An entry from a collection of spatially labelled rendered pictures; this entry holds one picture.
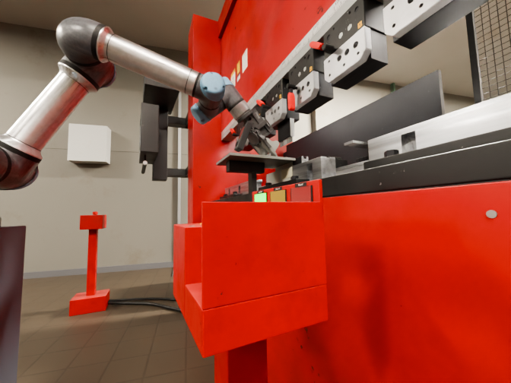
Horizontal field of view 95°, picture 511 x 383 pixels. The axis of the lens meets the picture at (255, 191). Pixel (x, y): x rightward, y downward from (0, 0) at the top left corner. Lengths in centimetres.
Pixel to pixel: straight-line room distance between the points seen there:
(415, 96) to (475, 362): 102
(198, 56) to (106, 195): 257
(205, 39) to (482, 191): 201
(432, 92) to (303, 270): 104
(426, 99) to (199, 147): 133
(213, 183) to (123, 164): 241
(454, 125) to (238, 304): 47
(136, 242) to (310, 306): 365
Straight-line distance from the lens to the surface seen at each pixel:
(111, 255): 399
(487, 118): 54
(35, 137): 95
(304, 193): 34
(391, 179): 46
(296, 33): 105
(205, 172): 174
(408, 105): 128
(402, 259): 46
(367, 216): 49
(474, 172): 40
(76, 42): 88
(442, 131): 57
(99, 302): 252
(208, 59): 208
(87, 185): 406
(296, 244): 29
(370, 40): 75
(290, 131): 99
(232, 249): 25
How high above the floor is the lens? 80
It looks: 5 degrees up
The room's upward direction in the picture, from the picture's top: 1 degrees counter-clockwise
